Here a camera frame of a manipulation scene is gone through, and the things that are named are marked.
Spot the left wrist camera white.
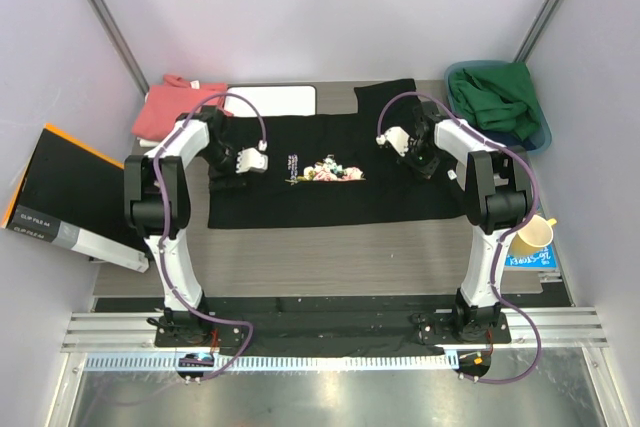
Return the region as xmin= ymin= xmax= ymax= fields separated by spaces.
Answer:
xmin=235 ymin=141 xmax=268 ymax=174

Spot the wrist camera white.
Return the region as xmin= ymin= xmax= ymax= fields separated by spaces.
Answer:
xmin=235 ymin=141 xmax=268 ymax=174
xmin=376 ymin=126 xmax=412 ymax=157

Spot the folded pink t shirt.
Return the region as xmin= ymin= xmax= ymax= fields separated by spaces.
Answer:
xmin=131 ymin=74 xmax=228 ymax=141

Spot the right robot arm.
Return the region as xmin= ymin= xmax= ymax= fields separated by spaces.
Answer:
xmin=400 ymin=102 xmax=533 ymax=343

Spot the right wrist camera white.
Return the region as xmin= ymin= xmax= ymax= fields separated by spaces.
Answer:
xmin=376 ymin=126 xmax=412 ymax=157

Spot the aluminium rail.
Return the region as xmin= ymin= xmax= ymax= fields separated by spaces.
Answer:
xmin=62 ymin=308 xmax=608 ymax=357

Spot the yellow cup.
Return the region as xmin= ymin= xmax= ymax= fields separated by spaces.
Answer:
xmin=509 ymin=215 xmax=557 ymax=257

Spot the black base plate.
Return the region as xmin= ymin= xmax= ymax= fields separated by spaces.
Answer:
xmin=153 ymin=296 xmax=511 ymax=348

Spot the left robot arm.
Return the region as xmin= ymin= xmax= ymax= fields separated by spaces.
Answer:
xmin=124 ymin=107 xmax=238 ymax=346

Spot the folded white t shirt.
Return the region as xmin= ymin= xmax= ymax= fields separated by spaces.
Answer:
xmin=138 ymin=138 xmax=159 ymax=149

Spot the blue book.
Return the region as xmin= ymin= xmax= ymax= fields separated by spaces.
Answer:
xmin=505 ymin=245 xmax=558 ymax=270

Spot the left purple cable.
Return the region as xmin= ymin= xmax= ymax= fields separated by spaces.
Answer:
xmin=153 ymin=93 xmax=271 ymax=381

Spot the white whiteboard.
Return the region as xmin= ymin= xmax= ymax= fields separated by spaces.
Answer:
xmin=224 ymin=85 xmax=317 ymax=117

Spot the navy blue t shirt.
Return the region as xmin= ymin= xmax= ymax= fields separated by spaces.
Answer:
xmin=483 ymin=131 xmax=537 ymax=152

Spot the black t shirt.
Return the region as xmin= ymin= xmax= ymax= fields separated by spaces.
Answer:
xmin=208 ymin=79 xmax=463 ymax=229

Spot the blue plastic basket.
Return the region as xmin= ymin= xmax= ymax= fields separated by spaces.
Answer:
xmin=444 ymin=60 xmax=552 ymax=155

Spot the purple cable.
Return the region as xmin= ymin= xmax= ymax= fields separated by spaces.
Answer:
xmin=375 ymin=91 xmax=543 ymax=387
xmin=153 ymin=93 xmax=271 ymax=381

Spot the green t shirt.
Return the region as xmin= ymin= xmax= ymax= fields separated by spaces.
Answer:
xmin=447 ymin=62 xmax=541 ymax=142

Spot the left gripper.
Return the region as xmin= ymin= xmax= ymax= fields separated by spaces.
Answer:
xmin=198 ymin=143 xmax=249 ymax=196

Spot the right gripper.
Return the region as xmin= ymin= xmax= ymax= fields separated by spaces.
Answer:
xmin=397 ymin=139 xmax=441 ymax=182

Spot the black clip file folder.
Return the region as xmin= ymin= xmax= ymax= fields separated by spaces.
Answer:
xmin=1 ymin=124 xmax=149 ymax=273

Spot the left aluminium frame post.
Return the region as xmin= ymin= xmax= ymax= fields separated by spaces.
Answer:
xmin=87 ymin=0 xmax=150 ymax=95

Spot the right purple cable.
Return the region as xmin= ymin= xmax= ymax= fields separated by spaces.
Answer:
xmin=375 ymin=91 xmax=543 ymax=387

